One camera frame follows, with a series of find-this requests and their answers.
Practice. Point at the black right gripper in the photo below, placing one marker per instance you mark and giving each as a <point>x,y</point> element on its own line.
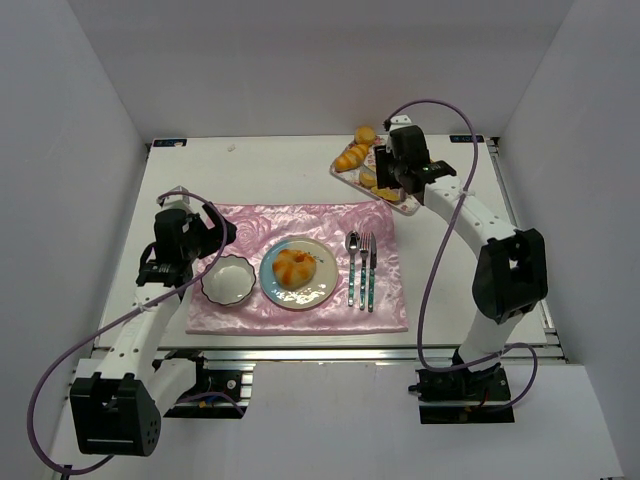
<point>382,168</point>

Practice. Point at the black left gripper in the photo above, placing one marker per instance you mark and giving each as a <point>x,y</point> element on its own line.
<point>211,228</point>

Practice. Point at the orange striped ring bread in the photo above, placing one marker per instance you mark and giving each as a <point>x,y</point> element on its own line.
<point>293,269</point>

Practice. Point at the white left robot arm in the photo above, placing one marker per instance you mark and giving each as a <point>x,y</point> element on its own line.
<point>119,408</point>

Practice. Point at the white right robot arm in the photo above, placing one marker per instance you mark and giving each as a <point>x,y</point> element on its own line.
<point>510,276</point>

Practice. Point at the flat seeded bread slice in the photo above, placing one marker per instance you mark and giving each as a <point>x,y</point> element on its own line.
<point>387,194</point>

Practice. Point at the striped long bread roll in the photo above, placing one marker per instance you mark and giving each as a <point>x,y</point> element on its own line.
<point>351,158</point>

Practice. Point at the small round muffin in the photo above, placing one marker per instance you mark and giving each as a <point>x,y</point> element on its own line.
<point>367,179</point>

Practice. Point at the floral serving tray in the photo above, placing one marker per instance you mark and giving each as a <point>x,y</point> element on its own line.
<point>407,207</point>

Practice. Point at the round bun at tray top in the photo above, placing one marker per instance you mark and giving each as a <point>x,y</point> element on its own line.
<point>365,135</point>

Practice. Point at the blue label right corner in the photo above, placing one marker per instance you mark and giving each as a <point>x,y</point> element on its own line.
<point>466,139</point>

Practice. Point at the blue label corner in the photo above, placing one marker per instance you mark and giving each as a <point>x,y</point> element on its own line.
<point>466,139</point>
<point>169,143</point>

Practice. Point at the white scalloped bowl black rim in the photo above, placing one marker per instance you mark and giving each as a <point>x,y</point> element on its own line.
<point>229,282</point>

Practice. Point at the pink rose satin placemat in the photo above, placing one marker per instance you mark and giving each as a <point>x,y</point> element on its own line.
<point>259,227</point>

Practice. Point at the blue label left corner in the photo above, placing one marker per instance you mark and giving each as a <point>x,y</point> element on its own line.
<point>169,143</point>

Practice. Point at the blue and cream plate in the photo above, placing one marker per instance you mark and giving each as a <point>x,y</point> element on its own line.
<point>313,293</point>

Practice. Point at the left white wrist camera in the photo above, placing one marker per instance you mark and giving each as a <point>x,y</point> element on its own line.
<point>177,198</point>

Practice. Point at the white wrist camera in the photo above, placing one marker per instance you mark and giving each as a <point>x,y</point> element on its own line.
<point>397,122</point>
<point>177,198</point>

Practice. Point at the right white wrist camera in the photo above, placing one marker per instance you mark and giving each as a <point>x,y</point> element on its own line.
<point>397,122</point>

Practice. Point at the knife with teal handle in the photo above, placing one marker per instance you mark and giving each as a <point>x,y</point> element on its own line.
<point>372,274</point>

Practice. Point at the fork with teal handle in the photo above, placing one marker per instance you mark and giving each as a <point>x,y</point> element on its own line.
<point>365,244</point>

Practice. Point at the spoon with teal handle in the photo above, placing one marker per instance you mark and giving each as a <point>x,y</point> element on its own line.
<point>352,243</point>

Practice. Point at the aluminium table frame rail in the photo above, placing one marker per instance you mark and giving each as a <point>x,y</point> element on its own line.
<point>245,359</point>

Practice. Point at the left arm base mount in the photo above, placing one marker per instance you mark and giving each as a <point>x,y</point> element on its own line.
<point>222,389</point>

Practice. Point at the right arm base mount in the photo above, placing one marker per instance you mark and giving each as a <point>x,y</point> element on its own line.
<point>463,393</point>

